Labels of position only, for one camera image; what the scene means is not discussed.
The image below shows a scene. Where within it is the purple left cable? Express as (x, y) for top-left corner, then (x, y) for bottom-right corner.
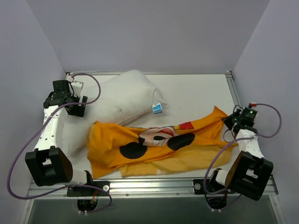
(6, 73), (113, 213)

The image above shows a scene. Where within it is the orange Mickey Mouse pillowcase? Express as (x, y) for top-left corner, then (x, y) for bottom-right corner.
(86, 107), (232, 178)

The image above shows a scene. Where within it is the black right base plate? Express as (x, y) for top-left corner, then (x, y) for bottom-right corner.
(192, 179), (206, 195)

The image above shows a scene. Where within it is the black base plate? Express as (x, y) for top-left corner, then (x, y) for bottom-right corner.
(66, 181), (110, 197)
(192, 179), (206, 195)

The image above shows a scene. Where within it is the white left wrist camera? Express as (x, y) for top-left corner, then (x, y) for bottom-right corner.
(69, 81), (84, 97)

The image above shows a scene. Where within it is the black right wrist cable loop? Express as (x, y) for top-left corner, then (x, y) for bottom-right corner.
(223, 129), (236, 142)

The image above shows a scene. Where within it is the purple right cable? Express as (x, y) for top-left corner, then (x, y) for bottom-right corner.
(203, 103), (282, 210)

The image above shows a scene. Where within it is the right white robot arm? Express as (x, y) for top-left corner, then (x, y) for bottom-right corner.
(206, 107), (273, 201)

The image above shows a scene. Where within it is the white pillow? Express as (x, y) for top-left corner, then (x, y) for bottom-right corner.
(61, 70), (166, 156)

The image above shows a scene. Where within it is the purple cable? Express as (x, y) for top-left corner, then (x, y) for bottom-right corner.
(6, 73), (113, 213)
(203, 103), (282, 210)

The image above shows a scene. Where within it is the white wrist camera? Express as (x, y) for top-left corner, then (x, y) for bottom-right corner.
(69, 81), (84, 97)
(248, 103), (258, 115)

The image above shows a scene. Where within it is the aluminium front rail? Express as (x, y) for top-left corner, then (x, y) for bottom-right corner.
(25, 176), (278, 199)

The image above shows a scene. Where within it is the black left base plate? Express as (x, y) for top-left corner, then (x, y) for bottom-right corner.
(66, 181), (110, 197)

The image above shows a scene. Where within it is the aluminium right side rail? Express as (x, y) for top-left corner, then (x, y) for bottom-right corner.
(225, 71), (242, 106)

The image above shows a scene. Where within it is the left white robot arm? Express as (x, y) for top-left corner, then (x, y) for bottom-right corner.
(25, 80), (94, 196)

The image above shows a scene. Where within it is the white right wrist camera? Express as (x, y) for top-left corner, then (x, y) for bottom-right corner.
(248, 103), (258, 115)

